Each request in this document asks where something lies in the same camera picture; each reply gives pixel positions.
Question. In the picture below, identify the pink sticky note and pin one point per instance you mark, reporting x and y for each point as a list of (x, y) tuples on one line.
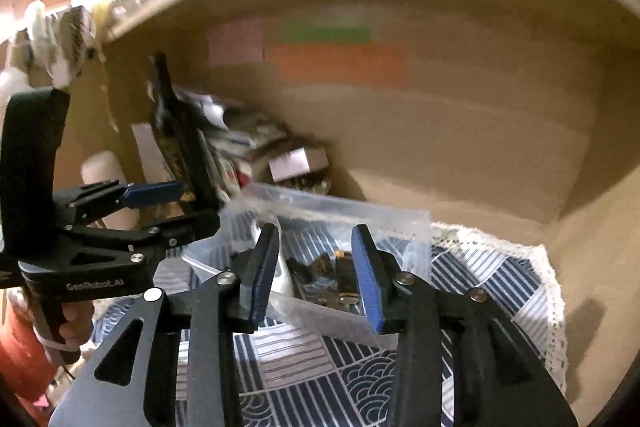
[(236, 42)]

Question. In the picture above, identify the patterned headband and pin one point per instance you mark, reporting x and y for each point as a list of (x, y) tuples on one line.
[(80, 27)]

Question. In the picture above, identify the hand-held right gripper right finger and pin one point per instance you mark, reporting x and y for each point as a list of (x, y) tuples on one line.
[(367, 277)]

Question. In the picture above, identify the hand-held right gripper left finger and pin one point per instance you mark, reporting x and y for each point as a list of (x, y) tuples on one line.
[(265, 277)]

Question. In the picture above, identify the stack of magazines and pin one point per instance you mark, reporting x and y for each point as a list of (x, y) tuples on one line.
[(235, 132)]

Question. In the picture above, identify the dark wine bottle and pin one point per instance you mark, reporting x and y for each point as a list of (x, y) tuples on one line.
[(177, 142)]

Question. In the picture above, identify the white curved hand tool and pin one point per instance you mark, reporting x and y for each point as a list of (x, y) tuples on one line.
[(285, 272)]

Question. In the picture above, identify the blue patterned table cloth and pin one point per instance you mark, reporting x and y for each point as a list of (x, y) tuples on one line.
[(480, 282)]

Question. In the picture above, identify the person's left forearm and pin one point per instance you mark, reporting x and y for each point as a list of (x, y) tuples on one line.
[(20, 347)]

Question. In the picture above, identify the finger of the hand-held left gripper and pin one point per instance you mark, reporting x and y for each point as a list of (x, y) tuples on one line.
[(190, 229), (150, 193)]

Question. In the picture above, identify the small cardboard box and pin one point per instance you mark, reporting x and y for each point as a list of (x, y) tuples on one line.
[(297, 164)]

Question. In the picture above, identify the green sticky note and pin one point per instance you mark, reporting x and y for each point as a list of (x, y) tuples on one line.
[(324, 32)]

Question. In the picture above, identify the person's left hand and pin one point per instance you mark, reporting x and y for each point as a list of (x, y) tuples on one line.
[(77, 322)]

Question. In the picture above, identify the clear plastic storage box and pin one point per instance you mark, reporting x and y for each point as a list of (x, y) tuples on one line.
[(320, 217)]

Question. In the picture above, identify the silver keys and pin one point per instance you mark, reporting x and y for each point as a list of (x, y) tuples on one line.
[(347, 299)]

